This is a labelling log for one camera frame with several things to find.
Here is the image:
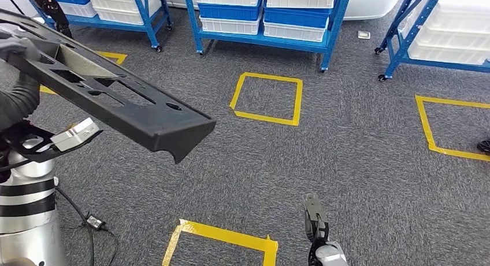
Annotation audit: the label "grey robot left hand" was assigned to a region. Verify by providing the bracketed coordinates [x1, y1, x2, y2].
[0, 27, 43, 64]

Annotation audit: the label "black plastic plate holder part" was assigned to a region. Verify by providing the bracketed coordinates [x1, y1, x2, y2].
[0, 8, 217, 165]

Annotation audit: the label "blue metal shelf rack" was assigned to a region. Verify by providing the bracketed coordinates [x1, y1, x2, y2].
[21, 0, 174, 53]
[374, 0, 490, 82]
[181, 0, 354, 73]

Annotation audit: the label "black equipment stand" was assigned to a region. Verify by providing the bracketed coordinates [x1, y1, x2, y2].
[24, 0, 73, 39]

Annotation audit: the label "yellow floor tape square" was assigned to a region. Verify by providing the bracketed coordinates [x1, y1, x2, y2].
[229, 72, 304, 127]

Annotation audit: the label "white car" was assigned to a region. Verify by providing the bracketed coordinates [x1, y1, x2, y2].
[161, 0, 407, 22]

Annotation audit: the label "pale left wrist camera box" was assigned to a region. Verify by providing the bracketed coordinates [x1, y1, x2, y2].
[50, 117, 102, 153]

